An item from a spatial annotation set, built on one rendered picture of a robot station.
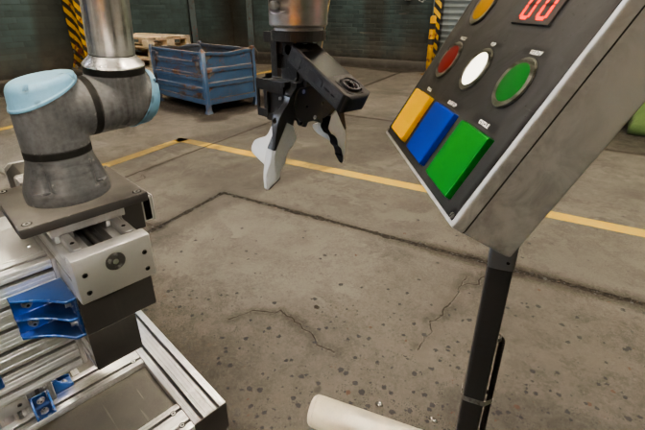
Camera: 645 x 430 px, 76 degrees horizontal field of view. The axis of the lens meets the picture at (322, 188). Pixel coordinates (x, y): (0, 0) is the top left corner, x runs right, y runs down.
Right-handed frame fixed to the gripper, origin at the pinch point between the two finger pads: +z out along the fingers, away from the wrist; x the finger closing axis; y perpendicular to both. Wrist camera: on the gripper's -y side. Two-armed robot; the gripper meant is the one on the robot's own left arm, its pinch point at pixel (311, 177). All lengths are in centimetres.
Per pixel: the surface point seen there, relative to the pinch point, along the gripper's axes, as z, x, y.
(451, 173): -6.4, -0.6, -21.1
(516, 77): -16.2, -6.1, -24.1
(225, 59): 34, -239, 389
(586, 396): 93, -90, -35
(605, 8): -22.7, -6.0, -30.3
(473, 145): -9.6, -1.8, -22.6
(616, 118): -13.5, -6.6, -33.3
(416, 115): -8.1, -13.9, -8.0
